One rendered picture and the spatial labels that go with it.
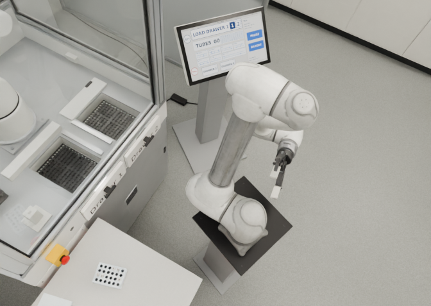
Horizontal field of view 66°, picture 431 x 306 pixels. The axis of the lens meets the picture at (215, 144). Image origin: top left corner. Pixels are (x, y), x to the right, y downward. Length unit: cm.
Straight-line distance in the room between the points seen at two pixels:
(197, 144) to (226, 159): 141
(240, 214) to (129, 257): 57
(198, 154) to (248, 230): 132
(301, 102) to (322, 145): 198
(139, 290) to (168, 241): 86
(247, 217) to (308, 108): 57
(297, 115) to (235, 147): 31
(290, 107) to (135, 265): 102
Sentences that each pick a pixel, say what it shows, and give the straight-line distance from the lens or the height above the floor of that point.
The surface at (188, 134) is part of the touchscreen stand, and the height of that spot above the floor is 4.
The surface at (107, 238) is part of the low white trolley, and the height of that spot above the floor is 76.
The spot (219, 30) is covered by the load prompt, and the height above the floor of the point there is 115.
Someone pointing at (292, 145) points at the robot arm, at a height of 108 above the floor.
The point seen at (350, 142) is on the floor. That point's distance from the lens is 314.
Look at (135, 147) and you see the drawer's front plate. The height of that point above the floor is 92.
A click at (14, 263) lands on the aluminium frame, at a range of 142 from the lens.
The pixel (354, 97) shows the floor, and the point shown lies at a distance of 346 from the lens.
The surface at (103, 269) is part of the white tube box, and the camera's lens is 163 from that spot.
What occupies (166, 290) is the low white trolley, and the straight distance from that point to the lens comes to 162.
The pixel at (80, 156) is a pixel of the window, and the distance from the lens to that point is 136.
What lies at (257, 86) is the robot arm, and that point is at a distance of 107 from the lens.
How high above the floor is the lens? 237
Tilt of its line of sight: 59 degrees down
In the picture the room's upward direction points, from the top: 12 degrees clockwise
